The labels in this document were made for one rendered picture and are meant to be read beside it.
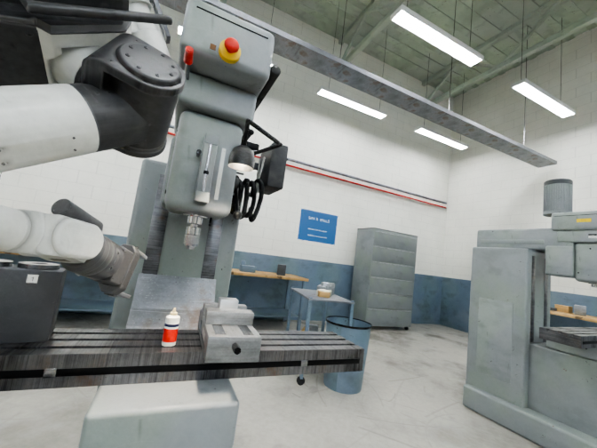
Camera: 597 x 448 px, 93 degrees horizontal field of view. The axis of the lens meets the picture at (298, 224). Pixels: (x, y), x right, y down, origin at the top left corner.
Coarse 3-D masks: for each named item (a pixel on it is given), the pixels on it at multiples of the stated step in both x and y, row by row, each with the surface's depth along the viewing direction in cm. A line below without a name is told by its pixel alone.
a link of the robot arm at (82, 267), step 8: (64, 200) 52; (56, 208) 51; (64, 208) 51; (72, 208) 51; (80, 208) 54; (72, 216) 52; (80, 216) 53; (88, 216) 55; (96, 224) 58; (104, 240) 57; (104, 248) 57; (112, 248) 59; (32, 256) 51; (40, 256) 50; (48, 256) 50; (96, 256) 55; (104, 256) 57; (64, 264) 55; (72, 264) 54; (80, 264) 55; (88, 264) 55; (96, 264) 56; (104, 264) 57; (80, 272) 55; (88, 272) 56
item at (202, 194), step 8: (208, 136) 86; (216, 136) 87; (208, 144) 86; (216, 144) 87; (208, 152) 86; (216, 152) 87; (208, 160) 85; (200, 168) 85; (208, 168) 85; (200, 176) 84; (208, 176) 85; (200, 184) 84; (208, 184) 85; (200, 192) 84; (208, 192) 85; (200, 200) 84; (208, 200) 85
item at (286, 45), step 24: (168, 0) 281; (216, 0) 280; (456, 0) 460; (264, 24) 300; (288, 48) 325; (312, 48) 323; (336, 72) 356; (360, 72) 350; (384, 96) 393; (408, 96) 386; (432, 120) 438; (456, 120) 430; (504, 144) 485; (408, 192) 688
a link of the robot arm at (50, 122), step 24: (0, 96) 30; (24, 96) 32; (48, 96) 33; (72, 96) 35; (0, 120) 30; (24, 120) 31; (48, 120) 33; (72, 120) 35; (0, 144) 30; (24, 144) 32; (48, 144) 34; (72, 144) 36; (96, 144) 38; (0, 168) 32
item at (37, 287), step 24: (0, 264) 73; (24, 264) 75; (48, 264) 80; (0, 288) 71; (24, 288) 74; (48, 288) 76; (0, 312) 71; (24, 312) 73; (48, 312) 76; (0, 336) 71; (24, 336) 73; (48, 336) 76
